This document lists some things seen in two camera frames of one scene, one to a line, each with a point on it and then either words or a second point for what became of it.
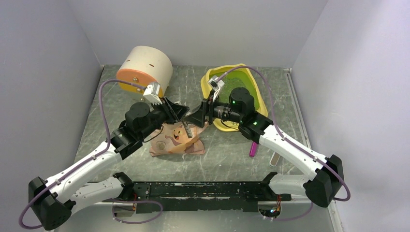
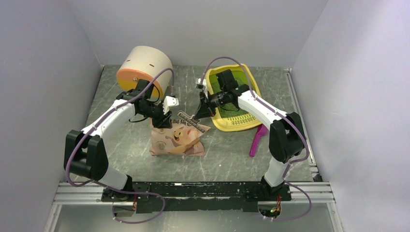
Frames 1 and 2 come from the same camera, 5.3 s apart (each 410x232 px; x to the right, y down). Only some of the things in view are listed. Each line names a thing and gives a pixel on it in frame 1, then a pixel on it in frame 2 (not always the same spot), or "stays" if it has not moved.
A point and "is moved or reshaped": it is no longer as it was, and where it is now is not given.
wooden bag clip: [189, 136] is moved or reshaped
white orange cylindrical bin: [144, 65] stays
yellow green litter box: [233, 76] stays
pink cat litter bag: [170, 139] stays
